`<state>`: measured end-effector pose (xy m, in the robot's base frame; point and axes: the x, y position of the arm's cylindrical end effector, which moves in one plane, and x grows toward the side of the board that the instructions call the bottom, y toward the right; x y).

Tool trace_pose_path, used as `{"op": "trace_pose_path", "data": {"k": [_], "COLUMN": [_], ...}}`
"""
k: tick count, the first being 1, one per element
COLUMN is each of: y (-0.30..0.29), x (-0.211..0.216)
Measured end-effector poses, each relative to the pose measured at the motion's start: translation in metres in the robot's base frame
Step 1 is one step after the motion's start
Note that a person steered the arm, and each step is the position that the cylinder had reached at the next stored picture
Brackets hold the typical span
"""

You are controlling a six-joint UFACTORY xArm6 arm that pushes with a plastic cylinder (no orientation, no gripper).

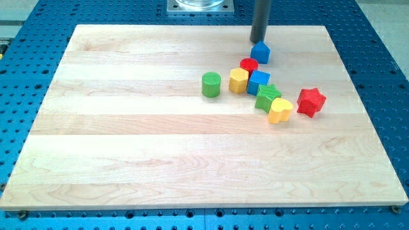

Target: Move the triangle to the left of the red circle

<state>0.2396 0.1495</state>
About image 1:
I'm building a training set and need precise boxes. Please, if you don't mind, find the blue triangle block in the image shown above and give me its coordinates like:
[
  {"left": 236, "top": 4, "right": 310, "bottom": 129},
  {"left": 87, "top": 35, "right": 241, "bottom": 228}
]
[{"left": 251, "top": 41, "right": 271, "bottom": 64}]

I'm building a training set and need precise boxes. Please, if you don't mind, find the green cylinder block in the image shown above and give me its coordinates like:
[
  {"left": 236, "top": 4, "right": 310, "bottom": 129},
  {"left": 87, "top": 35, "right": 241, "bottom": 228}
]
[{"left": 201, "top": 72, "right": 221, "bottom": 98}]

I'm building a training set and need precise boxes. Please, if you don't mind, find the yellow hexagon block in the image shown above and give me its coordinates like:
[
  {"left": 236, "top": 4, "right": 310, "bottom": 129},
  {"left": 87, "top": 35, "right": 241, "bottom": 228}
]
[{"left": 229, "top": 68, "right": 249, "bottom": 93}]

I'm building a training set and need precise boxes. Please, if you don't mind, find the blue cube block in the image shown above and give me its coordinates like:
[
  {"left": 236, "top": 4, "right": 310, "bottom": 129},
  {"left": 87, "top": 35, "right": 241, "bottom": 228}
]
[{"left": 247, "top": 70, "right": 271, "bottom": 96}]

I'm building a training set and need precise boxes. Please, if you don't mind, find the green star block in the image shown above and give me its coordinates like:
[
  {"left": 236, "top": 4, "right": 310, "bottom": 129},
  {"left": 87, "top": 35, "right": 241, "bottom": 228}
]
[{"left": 255, "top": 84, "right": 282, "bottom": 113}]

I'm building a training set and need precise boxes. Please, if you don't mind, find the red cylinder block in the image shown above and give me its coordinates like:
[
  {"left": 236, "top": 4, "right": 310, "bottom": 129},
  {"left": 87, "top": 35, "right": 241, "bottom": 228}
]
[{"left": 240, "top": 57, "right": 259, "bottom": 77}]

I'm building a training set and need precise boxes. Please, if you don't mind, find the yellow heart block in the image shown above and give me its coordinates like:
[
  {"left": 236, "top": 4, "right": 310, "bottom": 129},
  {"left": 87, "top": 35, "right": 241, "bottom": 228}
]
[{"left": 268, "top": 98, "right": 293, "bottom": 124}]

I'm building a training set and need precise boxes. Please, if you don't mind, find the light wooden board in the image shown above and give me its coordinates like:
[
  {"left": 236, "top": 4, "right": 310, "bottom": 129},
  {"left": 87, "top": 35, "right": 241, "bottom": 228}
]
[{"left": 1, "top": 24, "right": 408, "bottom": 211}]

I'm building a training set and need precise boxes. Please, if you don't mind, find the red star block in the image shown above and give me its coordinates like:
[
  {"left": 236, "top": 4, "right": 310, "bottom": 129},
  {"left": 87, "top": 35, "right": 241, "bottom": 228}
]
[{"left": 297, "top": 88, "right": 327, "bottom": 118}]

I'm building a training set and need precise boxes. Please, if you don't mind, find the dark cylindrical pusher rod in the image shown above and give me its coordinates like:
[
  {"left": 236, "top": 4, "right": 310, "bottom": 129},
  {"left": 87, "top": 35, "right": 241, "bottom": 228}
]
[{"left": 250, "top": 0, "right": 272, "bottom": 43}]

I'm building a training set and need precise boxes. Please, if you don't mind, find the left board stop bolt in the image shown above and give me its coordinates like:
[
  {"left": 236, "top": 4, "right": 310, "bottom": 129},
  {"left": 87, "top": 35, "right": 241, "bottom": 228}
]
[{"left": 17, "top": 210, "right": 28, "bottom": 220}]

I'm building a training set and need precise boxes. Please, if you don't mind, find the board stop bolt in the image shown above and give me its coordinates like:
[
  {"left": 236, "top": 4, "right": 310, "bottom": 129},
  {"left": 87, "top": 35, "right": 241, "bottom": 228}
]
[
  {"left": 17, "top": 210, "right": 28, "bottom": 220},
  {"left": 390, "top": 205, "right": 401, "bottom": 214}
]

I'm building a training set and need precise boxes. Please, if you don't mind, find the right board stop bolt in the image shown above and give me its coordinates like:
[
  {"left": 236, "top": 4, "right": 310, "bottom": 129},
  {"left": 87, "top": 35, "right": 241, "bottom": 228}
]
[{"left": 390, "top": 205, "right": 401, "bottom": 214}]

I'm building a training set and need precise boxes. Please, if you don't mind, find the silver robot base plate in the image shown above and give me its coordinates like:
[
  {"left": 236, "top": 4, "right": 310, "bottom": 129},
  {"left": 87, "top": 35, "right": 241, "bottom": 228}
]
[{"left": 166, "top": 0, "right": 235, "bottom": 14}]

